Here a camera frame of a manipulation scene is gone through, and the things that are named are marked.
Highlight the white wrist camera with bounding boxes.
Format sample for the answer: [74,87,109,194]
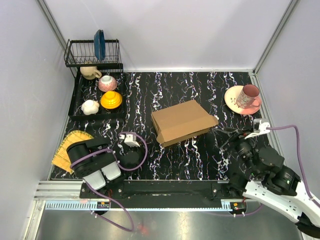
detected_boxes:
[118,133,140,148]
[245,118,271,139]

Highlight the brown cardboard box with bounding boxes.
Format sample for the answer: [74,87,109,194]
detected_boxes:
[151,100,219,147]

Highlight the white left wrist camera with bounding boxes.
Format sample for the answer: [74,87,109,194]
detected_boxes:
[118,133,140,148]

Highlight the cream ceramic mug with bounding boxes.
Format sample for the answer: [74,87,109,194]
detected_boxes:
[80,66,102,80]

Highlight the black dish rack tray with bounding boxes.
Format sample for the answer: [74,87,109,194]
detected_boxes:
[64,39,127,121]

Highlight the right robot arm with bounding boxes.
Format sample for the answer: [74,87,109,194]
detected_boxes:
[220,127,320,239]

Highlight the yellow bamboo mat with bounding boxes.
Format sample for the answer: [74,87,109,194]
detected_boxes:
[51,130,94,174]

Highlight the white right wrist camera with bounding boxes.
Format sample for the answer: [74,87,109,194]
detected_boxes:
[245,118,271,139]

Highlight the pink patterned bowl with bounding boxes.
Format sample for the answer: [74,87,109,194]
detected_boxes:
[98,75,118,92]

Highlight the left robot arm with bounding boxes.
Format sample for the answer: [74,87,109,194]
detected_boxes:
[66,132,148,198]

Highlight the white flower-shaped bowl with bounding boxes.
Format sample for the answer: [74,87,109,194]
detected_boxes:
[81,99,100,116]

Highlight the blue plate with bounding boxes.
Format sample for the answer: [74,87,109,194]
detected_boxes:
[93,29,106,61]

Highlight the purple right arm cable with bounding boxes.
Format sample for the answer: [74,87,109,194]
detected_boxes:
[207,124,320,217]

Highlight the yellow ribbed bowl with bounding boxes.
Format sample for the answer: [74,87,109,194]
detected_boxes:
[100,91,123,110]

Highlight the cream pink floral plate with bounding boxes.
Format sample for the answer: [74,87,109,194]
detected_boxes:
[224,85,262,115]

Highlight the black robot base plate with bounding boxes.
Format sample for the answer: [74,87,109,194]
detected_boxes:
[79,179,258,216]

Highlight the pink patterned mug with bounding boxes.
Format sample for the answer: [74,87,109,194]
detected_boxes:
[236,84,261,109]

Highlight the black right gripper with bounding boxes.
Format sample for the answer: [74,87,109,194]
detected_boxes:
[211,126,259,177]

